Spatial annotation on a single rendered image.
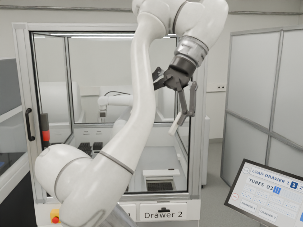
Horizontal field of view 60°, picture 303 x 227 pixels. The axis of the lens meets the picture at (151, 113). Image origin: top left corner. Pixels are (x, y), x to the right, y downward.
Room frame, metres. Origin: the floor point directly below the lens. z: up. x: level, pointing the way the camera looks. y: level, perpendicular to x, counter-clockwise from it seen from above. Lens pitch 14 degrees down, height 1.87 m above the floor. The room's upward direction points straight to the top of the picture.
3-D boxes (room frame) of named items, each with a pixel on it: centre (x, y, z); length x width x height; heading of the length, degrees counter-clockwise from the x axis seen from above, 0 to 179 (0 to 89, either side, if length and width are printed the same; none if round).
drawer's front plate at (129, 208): (1.42, 0.24, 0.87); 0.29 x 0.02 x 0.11; 93
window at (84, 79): (1.45, 0.20, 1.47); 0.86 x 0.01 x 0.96; 93
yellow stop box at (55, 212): (1.38, 0.57, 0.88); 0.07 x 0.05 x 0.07; 93
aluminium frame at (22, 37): (1.90, 0.23, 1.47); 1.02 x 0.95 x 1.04; 93
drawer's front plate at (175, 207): (1.43, -0.07, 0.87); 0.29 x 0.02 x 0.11; 93
